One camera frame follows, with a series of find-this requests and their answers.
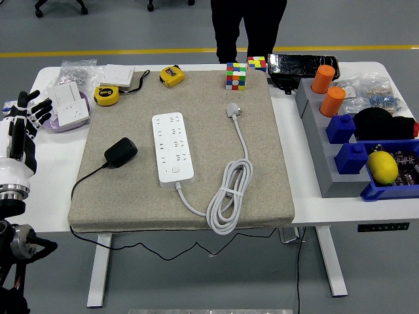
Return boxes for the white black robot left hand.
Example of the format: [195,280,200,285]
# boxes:
[0,90,53,188]

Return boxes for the black plug adapter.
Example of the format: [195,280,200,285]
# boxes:
[103,137,139,170]

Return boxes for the white power strip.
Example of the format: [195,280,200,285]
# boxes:
[151,112,196,189]

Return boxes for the thin black adapter cord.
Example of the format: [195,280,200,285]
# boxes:
[68,162,278,262]

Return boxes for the white circuit breaker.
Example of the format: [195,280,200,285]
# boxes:
[2,99,20,115]

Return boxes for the purple bowl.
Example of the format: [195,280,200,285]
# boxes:
[42,90,96,134]

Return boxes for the clear bag of screws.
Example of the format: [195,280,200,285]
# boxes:
[60,58,109,94]

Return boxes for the white table leg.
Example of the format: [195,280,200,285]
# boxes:
[86,232,114,308]
[314,225,348,298]

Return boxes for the black office chair base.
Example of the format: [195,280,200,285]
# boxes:
[34,0,88,18]

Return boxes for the yellow tape measure red label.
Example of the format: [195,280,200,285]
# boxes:
[159,65,186,89]

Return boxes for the grey-brown mat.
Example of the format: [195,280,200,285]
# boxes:
[67,69,295,234]

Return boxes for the colourful puzzle cube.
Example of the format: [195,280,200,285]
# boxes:
[246,56,268,73]
[225,61,247,92]

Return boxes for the grey box under table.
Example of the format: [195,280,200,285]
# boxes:
[278,227,307,245]

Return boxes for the black stand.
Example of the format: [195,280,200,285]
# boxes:
[267,75,302,96]

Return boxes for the glossy black wrapped box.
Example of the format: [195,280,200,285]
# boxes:
[267,54,341,79]

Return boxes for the grey stepped block base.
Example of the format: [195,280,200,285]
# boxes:
[295,77,373,199]

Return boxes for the orange cylinder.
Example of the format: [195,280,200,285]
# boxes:
[319,86,347,118]
[310,64,337,94]

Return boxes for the blue block with knob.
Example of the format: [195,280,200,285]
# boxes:
[325,113,357,145]
[333,143,369,176]

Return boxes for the clear bag of small parts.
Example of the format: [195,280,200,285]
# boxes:
[333,78,367,115]

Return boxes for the blue plastic bin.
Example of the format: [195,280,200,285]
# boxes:
[355,139,419,202]

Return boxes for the black cloth bundle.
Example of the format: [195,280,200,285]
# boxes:
[352,107,419,141]

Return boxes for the yellow lemon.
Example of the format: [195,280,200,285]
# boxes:
[366,150,399,186]

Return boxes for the black table control panel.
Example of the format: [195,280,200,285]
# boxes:
[357,222,410,233]

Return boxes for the clear bag of resistors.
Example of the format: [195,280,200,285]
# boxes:
[359,73,412,117]

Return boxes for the dark cylindrical components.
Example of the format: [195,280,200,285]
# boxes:
[369,145,419,187]

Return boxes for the white wall socket panel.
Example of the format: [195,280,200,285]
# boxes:
[56,99,92,128]

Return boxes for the white switch panel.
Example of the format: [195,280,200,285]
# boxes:
[48,81,82,111]

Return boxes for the white wall switch plate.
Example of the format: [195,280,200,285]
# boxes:
[100,64,136,89]

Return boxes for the black wrist strap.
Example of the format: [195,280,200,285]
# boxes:
[119,69,151,96]

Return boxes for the white power cord with plug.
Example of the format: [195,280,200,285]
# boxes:
[175,101,255,236]

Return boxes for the black hanging cable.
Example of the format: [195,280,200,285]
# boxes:
[296,227,307,314]

